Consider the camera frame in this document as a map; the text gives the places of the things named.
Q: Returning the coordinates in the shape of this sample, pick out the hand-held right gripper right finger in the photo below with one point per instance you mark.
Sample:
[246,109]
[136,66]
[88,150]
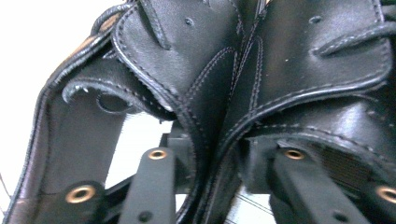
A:
[308,193]

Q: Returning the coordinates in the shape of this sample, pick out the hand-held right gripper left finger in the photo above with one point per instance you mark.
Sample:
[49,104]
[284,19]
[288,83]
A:
[149,189]

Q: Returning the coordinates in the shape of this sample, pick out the black leather shoe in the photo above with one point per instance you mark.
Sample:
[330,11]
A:
[311,77]
[174,46]

